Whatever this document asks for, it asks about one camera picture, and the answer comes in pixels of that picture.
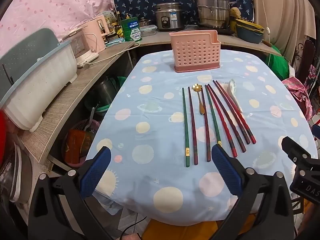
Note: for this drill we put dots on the beige curtain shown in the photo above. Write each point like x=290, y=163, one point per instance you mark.
x=282, y=12

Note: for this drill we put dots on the stack of white plates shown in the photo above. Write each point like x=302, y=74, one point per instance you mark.
x=21, y=175

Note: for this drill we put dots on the pink plastic basket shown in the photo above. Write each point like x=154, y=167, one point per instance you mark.
x=93, y=125

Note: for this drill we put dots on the steel kettle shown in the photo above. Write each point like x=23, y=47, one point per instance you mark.
x=106, y=92

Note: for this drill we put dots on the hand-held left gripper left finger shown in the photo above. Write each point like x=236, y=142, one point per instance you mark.
x=96, y=170

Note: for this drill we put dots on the dark wooden chair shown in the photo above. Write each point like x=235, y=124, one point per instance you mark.
x=308, y=52

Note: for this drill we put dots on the pink dotted cloth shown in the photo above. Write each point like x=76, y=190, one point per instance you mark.
x=55, y=5

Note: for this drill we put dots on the blue face masks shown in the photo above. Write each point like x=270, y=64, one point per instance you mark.
x=115, y=42

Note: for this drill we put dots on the green chopstick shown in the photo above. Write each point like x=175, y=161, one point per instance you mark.
x=214, y=122
x=185, y=130

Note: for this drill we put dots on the green tin can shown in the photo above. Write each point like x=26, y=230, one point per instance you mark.
x=131, y=30

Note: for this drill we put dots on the dark red chopstick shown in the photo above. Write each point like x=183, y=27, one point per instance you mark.
x=237, y=122
x=231, y=125

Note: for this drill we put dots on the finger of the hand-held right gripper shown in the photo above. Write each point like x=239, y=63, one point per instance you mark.
x=316, y=132
x=292, y=147

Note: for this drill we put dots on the white kitchen appliance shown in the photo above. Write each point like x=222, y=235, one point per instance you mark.
x=80, y=47

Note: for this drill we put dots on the white ceramic spoon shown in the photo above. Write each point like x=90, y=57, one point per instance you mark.
x=233, y=85

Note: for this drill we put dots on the orange red packet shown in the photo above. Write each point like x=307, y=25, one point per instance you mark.
x=78, y=145

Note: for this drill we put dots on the pink floral cloth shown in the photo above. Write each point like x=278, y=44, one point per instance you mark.
x=300, y=92

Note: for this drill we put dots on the maroon chopstick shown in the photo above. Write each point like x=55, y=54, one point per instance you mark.
x=206, y=140
x=192, y=130

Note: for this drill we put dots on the gold flower spoon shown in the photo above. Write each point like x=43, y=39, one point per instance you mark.
x=200, y=102

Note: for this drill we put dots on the pink perforated utensil basket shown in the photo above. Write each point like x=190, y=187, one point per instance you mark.
x=195, y=52

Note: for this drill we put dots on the blue planet print tablecloth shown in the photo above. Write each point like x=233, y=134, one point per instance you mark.
x=150, y=130

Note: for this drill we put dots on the white dish drainer box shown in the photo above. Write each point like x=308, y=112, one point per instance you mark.
x=37, y=80

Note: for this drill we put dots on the yellow cloth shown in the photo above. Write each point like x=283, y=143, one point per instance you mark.
x=185, y=231

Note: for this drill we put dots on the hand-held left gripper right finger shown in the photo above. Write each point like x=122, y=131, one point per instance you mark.
x=226, y=172

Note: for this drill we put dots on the brown lumpy object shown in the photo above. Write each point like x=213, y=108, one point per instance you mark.
x=235, y=12

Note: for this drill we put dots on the stainless steel steamer pot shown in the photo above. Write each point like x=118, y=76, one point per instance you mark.
x=212, y=10

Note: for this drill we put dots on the silver rice cooker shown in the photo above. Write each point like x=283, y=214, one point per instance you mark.
x=168, y=17

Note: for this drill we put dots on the clear food container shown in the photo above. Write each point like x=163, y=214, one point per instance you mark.
x=148, y=31

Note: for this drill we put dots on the green bag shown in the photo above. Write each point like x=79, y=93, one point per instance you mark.
x=277, y=62

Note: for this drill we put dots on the stacked blue rectangular bowls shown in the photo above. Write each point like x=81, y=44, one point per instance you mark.
x=250, y=33

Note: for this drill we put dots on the pink kitchen appliance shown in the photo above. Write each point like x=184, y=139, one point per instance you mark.
x=96, y=35

